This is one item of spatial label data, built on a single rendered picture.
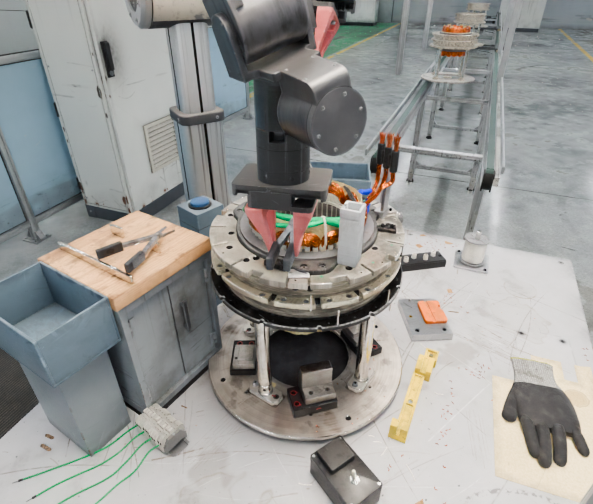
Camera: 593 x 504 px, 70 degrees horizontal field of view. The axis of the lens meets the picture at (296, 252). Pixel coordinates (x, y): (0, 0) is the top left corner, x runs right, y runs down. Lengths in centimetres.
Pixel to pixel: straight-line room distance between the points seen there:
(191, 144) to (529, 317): 89
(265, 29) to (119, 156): 256
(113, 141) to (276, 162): 248
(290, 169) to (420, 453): 54
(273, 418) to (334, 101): 57
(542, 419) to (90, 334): 75
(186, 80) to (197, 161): 18
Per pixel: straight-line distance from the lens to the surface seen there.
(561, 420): 91
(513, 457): 85
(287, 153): 44
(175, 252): 72
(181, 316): 78
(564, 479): 87
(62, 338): 64
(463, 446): 84
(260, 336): 70
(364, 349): 78
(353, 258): 60
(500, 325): 108
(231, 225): 72
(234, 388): 84
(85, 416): 78
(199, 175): 110
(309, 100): 36
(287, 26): 41
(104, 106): 284
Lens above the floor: 144
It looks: 33 degrees down
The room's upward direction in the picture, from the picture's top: straight up
